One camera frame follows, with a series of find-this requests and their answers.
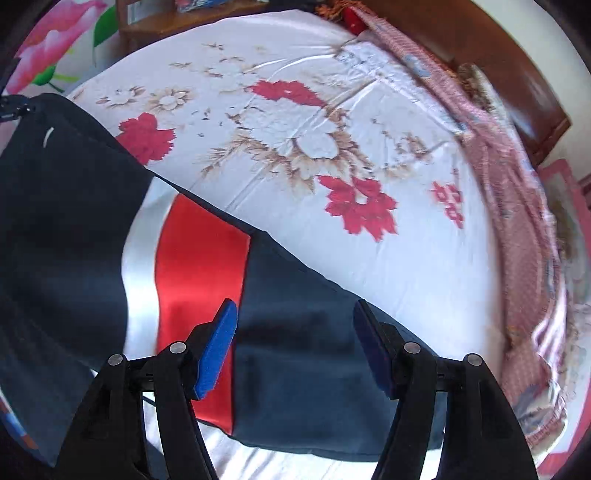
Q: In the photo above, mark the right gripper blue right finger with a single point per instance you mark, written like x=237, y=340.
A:
x=380, y=342

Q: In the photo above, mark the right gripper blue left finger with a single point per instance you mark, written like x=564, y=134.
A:
x=208, y=345

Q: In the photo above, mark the dark navy pants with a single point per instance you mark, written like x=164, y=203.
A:
x=101, y=257

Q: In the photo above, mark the pink patterned quilt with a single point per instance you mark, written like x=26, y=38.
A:
x=534, y=291

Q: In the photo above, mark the floral white bed sheet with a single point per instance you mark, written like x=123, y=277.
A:
x=327, y=143

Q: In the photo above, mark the wooden chair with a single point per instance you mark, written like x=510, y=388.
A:
x=162, y=25

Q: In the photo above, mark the floral wardrobe door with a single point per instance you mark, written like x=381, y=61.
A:
x=72, y=42

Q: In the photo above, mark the red pillow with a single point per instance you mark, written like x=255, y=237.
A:
x=353, y=22

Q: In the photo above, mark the plastic bag of clothes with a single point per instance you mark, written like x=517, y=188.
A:
x=183, y=6

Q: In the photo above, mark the wooden bed headboard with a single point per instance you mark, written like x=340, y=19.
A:
x=460, y=32

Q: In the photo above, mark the pink bed guard rail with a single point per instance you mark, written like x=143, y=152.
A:
x=568, y=204

